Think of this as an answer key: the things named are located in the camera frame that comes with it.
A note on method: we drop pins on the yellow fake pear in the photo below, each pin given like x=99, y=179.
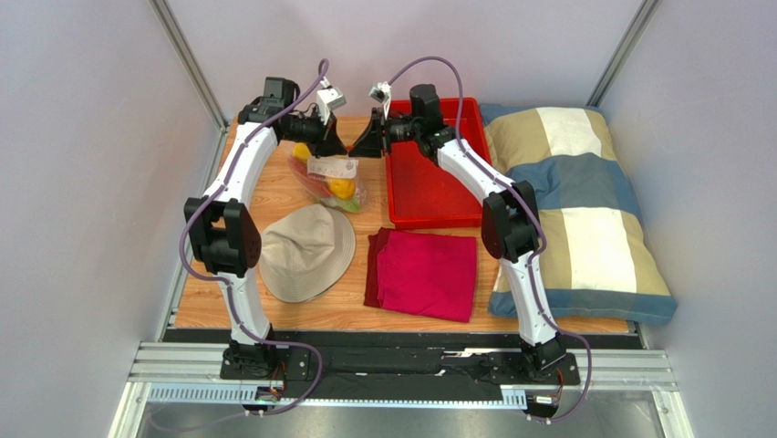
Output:
x=342, y=188

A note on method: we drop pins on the yellow fake pepper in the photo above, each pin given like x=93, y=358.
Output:
x=301, y=152

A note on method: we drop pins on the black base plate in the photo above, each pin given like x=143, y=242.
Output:
x=392, y=374

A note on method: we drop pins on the beige bucket hat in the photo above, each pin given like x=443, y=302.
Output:
x=306, y=252

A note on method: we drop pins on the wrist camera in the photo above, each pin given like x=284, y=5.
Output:
x=382, y=93
x=329, y=99

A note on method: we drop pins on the red plastic tray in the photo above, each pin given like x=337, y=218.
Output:
x=422, y=196

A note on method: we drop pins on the aluminium frame rail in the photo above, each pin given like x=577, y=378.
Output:
x=189, y=372

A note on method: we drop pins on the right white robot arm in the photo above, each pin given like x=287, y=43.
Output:
x=510, y=227

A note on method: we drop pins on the magenta folded cloth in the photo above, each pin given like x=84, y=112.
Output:
x=427, y=275

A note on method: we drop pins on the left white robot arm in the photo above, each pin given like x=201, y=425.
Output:
x=220, y=229

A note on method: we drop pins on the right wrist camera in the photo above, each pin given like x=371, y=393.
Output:
x=382, y=93

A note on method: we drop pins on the clear zip top bag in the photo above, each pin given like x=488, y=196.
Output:
x=313, y=175

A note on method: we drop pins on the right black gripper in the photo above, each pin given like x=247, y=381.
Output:
x=378, y=133

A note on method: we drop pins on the plaid pillow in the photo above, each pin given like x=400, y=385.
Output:
x=596, y=263

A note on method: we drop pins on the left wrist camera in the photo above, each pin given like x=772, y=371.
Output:
x=329, y=99

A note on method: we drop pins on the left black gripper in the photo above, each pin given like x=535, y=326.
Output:
x=330, y=144

